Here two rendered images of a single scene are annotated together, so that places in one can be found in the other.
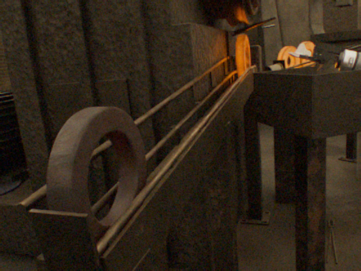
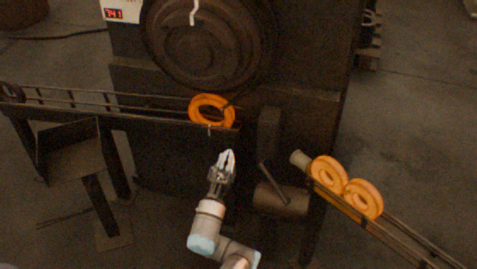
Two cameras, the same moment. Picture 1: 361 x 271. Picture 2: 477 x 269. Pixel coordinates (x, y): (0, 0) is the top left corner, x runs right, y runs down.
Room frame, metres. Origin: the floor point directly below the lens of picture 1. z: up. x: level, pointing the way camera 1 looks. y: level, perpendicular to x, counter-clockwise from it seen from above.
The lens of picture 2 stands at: (1.43, -1.48, 1.85)
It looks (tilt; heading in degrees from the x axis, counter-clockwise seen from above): 46 degrees down; 85
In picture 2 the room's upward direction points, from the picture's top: straight up
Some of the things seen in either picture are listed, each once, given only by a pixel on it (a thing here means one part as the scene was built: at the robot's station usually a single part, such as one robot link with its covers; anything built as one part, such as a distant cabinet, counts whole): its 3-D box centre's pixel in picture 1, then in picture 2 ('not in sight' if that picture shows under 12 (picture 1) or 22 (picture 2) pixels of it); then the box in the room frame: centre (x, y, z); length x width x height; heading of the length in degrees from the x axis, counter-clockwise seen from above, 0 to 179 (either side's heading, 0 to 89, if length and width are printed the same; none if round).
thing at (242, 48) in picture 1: (243, 58); (211, 113); (1.44, -0.29, 0.75); 0.18 x 0.03 x 0.18; 160
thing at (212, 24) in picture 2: not in sight; (196, 50); (1.40, -0.38, 1.11); 0.28 x 0.06 x 0.28; 159
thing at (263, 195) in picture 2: (285, 149); (278, 226); (1.70, -0.53, 0.27); 0.22 x 0.13 x 0.53; 159
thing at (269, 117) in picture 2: (249, 71); (269, 134); (1.66, -0.36, 0.68); 0.11 x 0.08 x 0.24; 69
